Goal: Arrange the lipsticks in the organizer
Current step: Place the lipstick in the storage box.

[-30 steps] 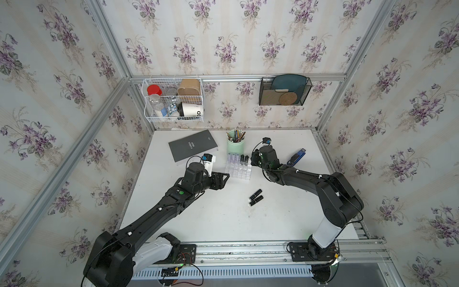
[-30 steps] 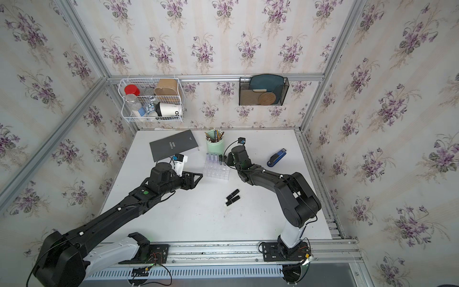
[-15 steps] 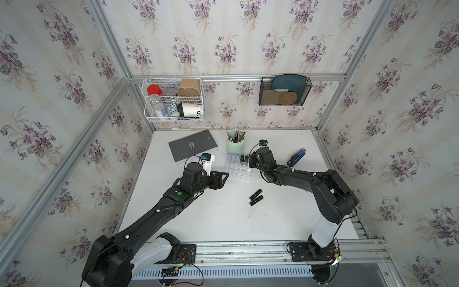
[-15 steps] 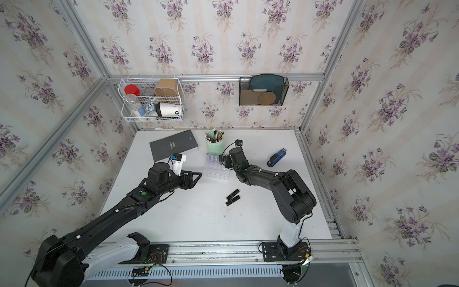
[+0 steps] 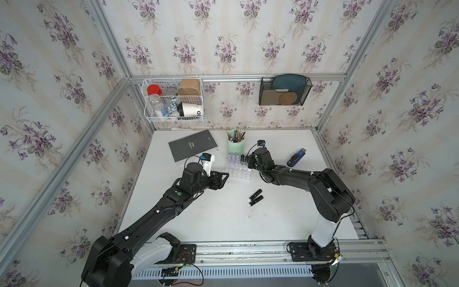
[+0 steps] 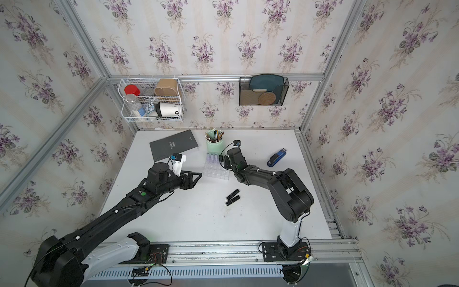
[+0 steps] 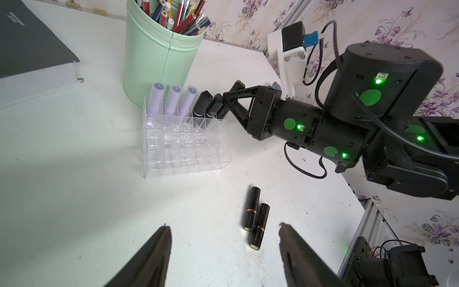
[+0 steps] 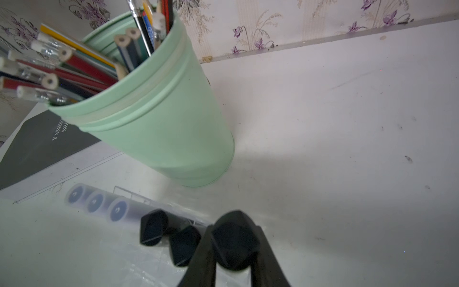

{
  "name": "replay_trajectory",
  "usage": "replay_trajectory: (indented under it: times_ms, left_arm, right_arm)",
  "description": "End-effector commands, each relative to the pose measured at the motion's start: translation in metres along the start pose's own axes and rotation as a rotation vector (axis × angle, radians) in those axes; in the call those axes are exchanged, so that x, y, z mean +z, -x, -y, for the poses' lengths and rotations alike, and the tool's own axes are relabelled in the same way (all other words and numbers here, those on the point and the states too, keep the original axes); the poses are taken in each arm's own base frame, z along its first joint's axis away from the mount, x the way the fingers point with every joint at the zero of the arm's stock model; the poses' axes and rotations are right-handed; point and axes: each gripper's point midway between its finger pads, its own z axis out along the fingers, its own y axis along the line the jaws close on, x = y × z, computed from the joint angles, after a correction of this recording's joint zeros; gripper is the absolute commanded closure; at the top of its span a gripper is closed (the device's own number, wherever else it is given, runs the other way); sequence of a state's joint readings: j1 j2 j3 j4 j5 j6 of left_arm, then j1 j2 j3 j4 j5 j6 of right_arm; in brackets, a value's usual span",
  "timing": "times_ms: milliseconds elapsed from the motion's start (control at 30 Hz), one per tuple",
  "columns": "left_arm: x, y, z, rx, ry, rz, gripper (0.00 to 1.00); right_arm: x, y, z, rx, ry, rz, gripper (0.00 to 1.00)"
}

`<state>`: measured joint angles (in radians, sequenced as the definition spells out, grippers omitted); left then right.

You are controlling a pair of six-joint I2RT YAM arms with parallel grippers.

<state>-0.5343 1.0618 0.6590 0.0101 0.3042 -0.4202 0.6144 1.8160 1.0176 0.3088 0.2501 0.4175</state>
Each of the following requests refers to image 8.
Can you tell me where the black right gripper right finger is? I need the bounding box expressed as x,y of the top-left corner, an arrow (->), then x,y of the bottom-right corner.
251,226 -> 290,287

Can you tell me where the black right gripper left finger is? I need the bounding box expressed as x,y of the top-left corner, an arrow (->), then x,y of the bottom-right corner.
178,225 -> 216,287

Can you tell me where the black lipstick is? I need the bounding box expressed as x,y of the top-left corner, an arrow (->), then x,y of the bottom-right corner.
139,209 -> 169,246
169,226 -> 202,267
211,210 -> 261,271

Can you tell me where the clear acrylic lipstick organizer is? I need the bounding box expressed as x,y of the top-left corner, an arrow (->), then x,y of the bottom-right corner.
64,183 -> 210,287

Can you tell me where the green pen cup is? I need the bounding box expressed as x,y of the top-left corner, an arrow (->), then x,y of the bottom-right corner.
50,17 -> 235,187

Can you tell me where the dark grey notebook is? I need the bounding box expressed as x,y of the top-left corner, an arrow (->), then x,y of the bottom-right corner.
1,111 -> 100,190

